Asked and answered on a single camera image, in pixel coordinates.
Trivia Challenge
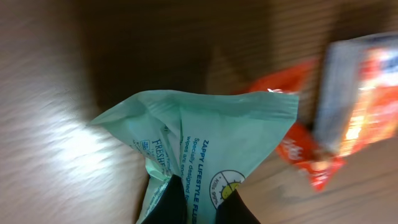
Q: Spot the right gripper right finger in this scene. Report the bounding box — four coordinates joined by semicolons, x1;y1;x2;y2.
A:
215;190;260;224

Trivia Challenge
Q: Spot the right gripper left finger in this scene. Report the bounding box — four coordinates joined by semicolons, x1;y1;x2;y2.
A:
142;175;187;224

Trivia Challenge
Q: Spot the teal wet wipes pack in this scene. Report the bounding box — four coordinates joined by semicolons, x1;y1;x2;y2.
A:
93;90;299;223

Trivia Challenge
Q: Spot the red Nescafe stick sachet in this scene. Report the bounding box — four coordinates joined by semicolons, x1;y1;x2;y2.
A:
240;60;344;191

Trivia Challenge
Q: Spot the orange white small packet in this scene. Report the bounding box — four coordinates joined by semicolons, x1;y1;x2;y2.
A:
314;32;397;157

